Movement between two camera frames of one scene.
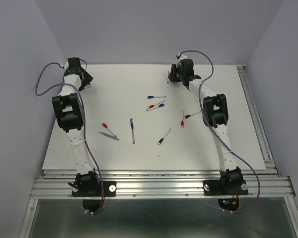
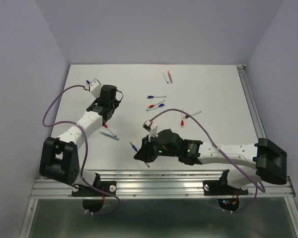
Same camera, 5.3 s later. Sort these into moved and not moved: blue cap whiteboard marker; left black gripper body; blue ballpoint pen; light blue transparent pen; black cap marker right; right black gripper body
Moved: blue ballpoint pen; right black gripper body; left black gripper body
Not moved: light blue transparent pen; blue cap whiteboard marker; black cap marker right
